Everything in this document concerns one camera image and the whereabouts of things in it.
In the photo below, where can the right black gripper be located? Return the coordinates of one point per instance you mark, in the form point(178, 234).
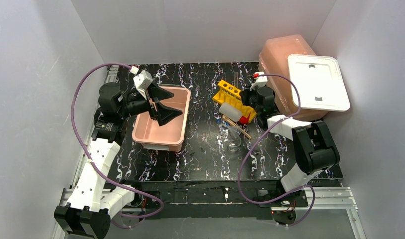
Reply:
point(247, 98)

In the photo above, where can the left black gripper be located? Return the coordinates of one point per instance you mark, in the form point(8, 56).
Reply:
point(154, 105)

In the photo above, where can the white plastic bottle red cap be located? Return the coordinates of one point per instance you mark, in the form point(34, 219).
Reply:
point(233, 113)

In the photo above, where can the clear glass test tube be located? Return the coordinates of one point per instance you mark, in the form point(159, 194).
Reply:
point(236, 79)

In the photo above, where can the clear plastic funnel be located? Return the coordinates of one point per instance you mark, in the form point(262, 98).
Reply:
point(232, 131)

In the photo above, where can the pink plastic bin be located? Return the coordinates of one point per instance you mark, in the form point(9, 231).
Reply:
point(169, 137)

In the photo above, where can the blue capped small vials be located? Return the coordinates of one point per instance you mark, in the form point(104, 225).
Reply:
point(224, 121)

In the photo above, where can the clear glass beaker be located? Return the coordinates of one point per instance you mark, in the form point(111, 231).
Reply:
point(234, 144)

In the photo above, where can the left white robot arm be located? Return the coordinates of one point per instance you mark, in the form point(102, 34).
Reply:
point(96, 199)

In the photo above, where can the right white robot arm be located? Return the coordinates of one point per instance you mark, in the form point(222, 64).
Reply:
point(314, 148)

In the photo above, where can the yellow test tube rack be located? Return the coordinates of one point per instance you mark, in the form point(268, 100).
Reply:
point(230, 94)

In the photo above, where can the wooden test tube clamp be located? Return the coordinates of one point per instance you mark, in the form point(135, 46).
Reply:
point(232, 123)

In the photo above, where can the large pink storage box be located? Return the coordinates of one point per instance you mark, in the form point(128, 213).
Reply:
point(273, 59)

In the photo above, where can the white box lid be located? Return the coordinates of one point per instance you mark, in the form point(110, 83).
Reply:
point(319, 83)

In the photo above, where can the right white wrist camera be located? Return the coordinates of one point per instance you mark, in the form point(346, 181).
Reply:
point(260, 80)

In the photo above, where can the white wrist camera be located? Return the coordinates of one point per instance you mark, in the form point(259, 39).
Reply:
point(260, 80)
point(142, 81)

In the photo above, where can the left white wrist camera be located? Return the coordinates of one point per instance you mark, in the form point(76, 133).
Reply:
point(142, 81)

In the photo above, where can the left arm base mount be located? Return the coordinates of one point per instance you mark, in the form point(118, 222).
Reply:
point(139, 206)

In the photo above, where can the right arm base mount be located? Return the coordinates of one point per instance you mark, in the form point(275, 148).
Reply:
point(285, 214)

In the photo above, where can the aluminium frame rail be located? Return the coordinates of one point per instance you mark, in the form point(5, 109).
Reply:
point(223, 200)

